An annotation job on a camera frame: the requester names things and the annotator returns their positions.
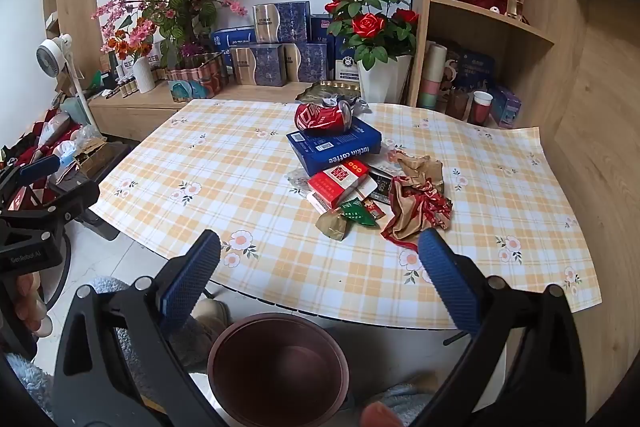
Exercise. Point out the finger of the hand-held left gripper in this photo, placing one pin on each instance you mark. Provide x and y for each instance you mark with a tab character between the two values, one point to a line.
40	169
75	199

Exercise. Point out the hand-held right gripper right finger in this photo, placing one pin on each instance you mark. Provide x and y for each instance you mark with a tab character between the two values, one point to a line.
447	279

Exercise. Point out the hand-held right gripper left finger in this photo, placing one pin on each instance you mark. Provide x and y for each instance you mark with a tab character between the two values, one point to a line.
192	277

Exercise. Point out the red gold wrapper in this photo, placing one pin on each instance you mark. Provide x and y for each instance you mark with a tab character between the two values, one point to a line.
412	212

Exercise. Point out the green snack packet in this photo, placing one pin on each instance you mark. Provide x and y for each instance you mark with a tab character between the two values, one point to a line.
360	213

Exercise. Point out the brown paper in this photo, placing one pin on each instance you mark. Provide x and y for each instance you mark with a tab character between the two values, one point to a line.
422	169

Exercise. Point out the black packet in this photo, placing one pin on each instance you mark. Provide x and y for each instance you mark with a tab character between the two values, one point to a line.
384	184

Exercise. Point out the brown plastic bin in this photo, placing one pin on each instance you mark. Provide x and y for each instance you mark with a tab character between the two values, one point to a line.
275	372

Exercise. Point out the red cigarette box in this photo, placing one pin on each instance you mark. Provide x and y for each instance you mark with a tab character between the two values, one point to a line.
337	182

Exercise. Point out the blue coffee box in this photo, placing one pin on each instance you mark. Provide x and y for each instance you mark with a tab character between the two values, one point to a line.
345	147

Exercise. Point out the silver foil bag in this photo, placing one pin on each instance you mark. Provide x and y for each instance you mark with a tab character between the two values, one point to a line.
360	107

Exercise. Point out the crushed red can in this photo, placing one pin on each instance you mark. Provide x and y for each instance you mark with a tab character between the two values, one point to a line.
322	119

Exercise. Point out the person's left hand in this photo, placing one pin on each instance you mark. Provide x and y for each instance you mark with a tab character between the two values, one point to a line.
35	307

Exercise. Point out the red quilted cloth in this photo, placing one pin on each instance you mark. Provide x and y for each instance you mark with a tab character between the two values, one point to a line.
30	137

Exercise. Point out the brown plush slipper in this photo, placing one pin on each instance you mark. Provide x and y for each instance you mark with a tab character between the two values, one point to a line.
212	327

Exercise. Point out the low wooden cabinet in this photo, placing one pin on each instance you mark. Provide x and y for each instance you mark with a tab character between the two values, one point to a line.
130	114

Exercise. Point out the white desk fan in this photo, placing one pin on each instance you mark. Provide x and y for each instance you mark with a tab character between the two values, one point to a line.
52	57

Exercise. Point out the yellow plaid floral tablecloth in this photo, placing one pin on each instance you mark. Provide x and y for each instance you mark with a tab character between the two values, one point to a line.
225	167

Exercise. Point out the row of small bottles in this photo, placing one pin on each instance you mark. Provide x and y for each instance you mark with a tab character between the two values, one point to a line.
127	88

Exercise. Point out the white ribbed vase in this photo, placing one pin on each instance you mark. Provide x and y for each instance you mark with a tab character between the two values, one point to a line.
144	74

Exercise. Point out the orange flowers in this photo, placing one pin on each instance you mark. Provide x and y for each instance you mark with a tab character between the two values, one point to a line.
122	44

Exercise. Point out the scalloped wooden planter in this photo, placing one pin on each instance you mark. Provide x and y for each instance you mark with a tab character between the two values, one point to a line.
197	79

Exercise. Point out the red white paper cup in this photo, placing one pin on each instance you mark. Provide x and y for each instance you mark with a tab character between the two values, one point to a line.
481	109

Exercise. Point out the brown paper cup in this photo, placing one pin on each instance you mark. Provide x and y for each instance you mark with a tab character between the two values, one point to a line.
457	104

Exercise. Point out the small blue box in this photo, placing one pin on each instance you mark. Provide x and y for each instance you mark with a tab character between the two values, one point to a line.
506	107

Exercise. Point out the stack of pastel cups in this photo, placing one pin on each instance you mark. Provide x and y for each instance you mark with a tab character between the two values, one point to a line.
432	77

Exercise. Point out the dark blue patterned box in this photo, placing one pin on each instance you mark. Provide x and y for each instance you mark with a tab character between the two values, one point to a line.
475	69

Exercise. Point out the blue gold gift box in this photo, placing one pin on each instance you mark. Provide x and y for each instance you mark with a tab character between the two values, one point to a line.
257	66
280	22
307	62

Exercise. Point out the gold tray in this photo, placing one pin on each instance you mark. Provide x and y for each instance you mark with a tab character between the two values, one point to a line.
330	89

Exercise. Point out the flat blue white box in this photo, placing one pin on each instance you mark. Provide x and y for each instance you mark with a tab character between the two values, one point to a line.
232	39

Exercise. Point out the blue white carton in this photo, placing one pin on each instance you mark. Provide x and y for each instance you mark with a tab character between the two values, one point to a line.
345	67

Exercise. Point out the wooden shelf unit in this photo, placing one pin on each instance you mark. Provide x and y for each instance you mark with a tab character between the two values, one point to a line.
565	72

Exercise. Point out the red rose bouquet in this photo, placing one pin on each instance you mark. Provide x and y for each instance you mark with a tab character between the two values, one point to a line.
367	24

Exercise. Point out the dark blue tall box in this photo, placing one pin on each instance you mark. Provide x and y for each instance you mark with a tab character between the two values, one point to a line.
320	32

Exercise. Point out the glass perfume bottle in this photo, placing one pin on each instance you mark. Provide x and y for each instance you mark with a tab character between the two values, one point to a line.
515	4

